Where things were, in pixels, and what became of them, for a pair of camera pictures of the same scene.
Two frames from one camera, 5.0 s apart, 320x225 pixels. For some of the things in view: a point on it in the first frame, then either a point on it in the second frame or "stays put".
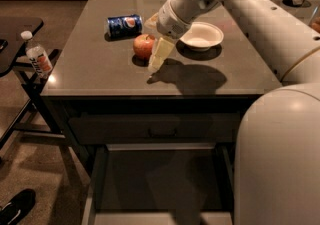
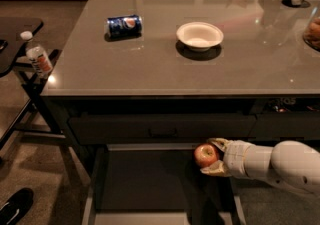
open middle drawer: (167, 183) stays put
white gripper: (169, 20) -> (235, 159)
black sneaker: (17, 207) stays put
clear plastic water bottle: (38, 58) stays put
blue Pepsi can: (124, 26) stays put
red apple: (143, 45) -> (206, 154)
